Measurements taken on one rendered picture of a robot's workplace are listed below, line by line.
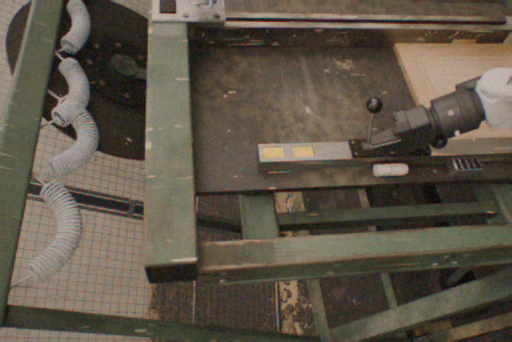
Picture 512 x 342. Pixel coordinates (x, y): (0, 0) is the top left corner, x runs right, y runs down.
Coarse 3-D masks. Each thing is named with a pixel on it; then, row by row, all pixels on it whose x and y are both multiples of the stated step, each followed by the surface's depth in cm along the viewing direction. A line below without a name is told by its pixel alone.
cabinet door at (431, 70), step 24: (408, 48) 128; (432, 48) 129; (456, 48) 130; (480, 48) 131; (504, 48) 133; (408, 72) 122; (432, 72) 124; (456, 72) 125; (480, 72) 126; (432, 96) 118
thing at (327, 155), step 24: (264, 144) 100; (288, 144) 101; (312, 144) 102; (336, 144) 103; (456, 144) 107; (480, 144) 108; (504, 144) 108; (264, 168) 100; (288, 168) 101; (312, 168) 103
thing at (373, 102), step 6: (372, 102) 96; (378, 102) 95; (366, 108) 98; (372, 108) 96; (378, 108) 96; (372, 114) 98; (372, 120) 98; (372, 126) 99; (366, 138) 101; (366, 144) 101; (366, 150) 101; (372, 150) 101
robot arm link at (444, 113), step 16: (448, 96) 86; (400, 112) 87; (416, 112) 87; (432, 112) 87; (448, 112) 84; (400, 128) 86; (416, 128) 86; (432, 128) 86; (448, 128) 85; (464, 128) 85; (416, 144) 91
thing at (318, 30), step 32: (192, 0) 115; (224, 32) 118; (256, 32) 119; (288, 32) 121; (320, 32) 122; (352, 32) 123; (384, 32) 125; (416, 32) 126; (448, 32) 127; (480, 32) 129
